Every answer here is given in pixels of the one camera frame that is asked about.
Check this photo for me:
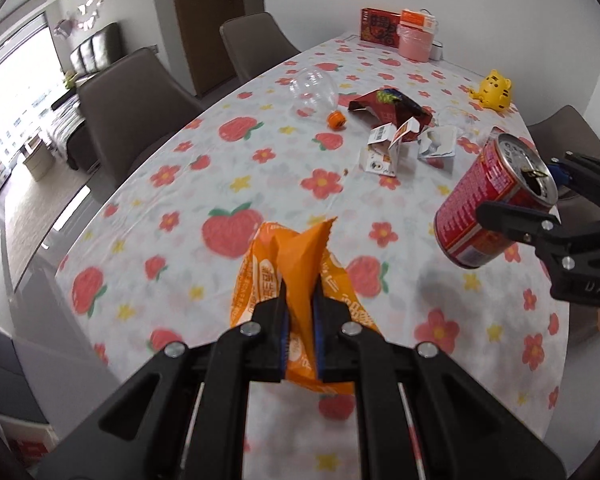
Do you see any pink wall garland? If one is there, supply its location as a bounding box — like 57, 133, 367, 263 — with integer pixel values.
70, 0, 106, 26

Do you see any brown wooden door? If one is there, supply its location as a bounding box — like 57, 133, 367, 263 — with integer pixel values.
167, 0, 266, 98

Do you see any clear plastic bottle orange cap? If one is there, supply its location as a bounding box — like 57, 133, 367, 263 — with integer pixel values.
289, 67, 348, 133

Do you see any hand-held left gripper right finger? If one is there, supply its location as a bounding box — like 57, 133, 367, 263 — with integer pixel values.
312, 280, 568, 480

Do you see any white carton with orange print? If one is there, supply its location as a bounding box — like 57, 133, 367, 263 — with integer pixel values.
357, 119, 428, 177

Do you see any brown dining chair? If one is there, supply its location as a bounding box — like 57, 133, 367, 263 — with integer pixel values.
76, 47, 203, 188
220, 12, 301, 83
525, 105, 600, 162

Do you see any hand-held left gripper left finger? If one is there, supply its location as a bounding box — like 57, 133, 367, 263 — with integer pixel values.
32, 280, 288, 480

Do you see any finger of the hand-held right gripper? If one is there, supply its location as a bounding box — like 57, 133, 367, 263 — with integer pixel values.
547, 150, 600, 211
476, 201, 561, 249

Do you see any yellow tiger toy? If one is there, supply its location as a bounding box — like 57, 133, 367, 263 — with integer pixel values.
467, 68, 513, 111

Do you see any orange and white box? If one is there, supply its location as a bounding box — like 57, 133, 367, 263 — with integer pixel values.
399, 8, 440, 31

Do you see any red drink can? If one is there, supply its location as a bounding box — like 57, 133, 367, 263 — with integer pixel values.
434, 132, 561, 268

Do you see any white storage bin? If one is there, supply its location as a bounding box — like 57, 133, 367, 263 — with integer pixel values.
22, 140, 56, 181

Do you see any torn white carton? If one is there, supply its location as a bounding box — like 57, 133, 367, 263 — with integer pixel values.
417, 127, 458, 173

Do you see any red patterned box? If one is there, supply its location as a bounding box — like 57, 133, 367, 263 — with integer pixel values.
360, 7, 402, 48

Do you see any floral strawberry tablecloth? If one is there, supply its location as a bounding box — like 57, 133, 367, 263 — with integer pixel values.
54, 34, 576, 480

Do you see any red snack bag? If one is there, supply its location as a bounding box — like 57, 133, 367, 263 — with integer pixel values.
349, 87, 433, 131

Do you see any bright window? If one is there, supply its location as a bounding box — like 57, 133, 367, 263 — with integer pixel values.
0, 10, 66, 211

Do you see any orange snack bag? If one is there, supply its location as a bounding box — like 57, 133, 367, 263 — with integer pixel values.
229, 216, 383, 396

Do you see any striped blanket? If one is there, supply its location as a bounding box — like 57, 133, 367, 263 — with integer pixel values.
52, 105, 86, 147

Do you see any grey leather sofa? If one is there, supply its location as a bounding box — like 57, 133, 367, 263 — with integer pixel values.
50, 22, 123, 171

